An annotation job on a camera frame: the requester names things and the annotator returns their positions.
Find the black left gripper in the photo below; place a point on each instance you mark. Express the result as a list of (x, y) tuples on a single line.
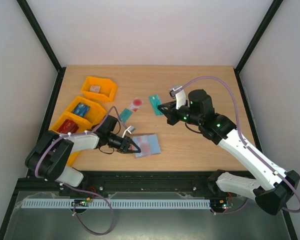
[(124, 146)]

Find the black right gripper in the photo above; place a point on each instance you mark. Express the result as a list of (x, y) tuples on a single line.
[(172, 113)]

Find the pink card holder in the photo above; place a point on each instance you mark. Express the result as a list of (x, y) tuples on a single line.
[(148, 144)]

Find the teal credit card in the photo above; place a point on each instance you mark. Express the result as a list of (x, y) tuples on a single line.
[(125, 115)]

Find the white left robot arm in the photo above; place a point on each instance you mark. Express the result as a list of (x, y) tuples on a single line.
[(48, 159)]

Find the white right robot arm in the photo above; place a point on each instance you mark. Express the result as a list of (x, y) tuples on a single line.
[(271, 187)]

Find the blue card stack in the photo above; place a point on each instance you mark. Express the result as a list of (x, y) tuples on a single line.
[(81, 109)]

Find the red card stack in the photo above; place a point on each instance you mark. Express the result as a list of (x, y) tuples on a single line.
[(68, 126)]

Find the yellow bin bottom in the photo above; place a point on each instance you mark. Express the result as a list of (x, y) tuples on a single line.
[(72, 157)]

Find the yellow bin top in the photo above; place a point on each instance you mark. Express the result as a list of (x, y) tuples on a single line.
[(107, 91)]

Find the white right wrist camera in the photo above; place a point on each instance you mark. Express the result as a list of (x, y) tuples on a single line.
[(177, 92)]

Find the grey slotted cable duct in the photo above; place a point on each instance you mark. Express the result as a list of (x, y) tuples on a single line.
[(120, 204)]

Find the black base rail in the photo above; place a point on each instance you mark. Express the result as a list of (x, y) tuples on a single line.
[(194, 183)]

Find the black right frame post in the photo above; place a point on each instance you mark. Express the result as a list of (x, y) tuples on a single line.
[(265, 22)]

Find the black frame post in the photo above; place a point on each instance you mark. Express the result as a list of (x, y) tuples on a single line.
[(32, 20), (265, 22)]

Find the black left frame post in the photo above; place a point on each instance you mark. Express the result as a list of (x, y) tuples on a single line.
[(32, 20)]

